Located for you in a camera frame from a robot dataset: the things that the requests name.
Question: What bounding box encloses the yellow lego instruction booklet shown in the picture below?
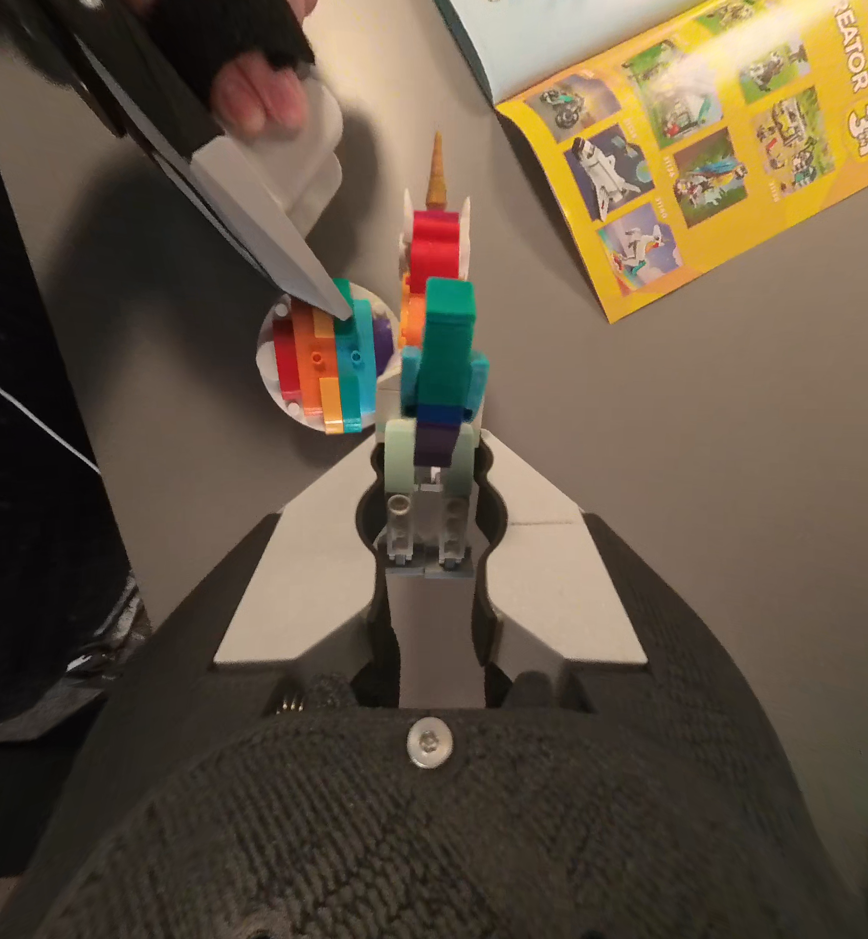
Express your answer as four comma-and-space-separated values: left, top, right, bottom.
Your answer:
434, 0, 868, 325

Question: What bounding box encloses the white cable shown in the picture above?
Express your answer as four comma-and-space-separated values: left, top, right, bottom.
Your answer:
0, 363, 103, 476

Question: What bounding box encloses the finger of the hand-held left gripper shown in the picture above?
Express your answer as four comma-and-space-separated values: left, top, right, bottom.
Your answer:
151, 153, 289, 296
190, 134, 356, 322

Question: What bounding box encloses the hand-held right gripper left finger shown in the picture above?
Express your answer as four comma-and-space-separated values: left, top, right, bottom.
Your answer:
212, 438, 394, 672

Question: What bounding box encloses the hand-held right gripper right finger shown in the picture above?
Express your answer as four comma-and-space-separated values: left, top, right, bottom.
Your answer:
478, 429, 649, 670

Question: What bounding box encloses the person's left hand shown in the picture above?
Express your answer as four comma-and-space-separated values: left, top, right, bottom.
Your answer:
129, 0, 317, 139

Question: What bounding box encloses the white lego unicorn model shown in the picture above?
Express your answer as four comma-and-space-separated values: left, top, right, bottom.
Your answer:
378, 131, 493, 582

